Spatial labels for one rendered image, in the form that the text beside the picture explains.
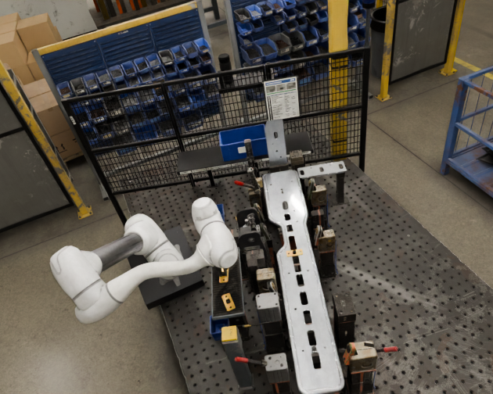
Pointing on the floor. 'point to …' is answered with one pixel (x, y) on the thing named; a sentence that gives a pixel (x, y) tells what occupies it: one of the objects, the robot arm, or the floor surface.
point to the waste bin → (377, 40)
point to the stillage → (488, 155)
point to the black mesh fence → (228, 118)
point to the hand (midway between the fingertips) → (222, 269)
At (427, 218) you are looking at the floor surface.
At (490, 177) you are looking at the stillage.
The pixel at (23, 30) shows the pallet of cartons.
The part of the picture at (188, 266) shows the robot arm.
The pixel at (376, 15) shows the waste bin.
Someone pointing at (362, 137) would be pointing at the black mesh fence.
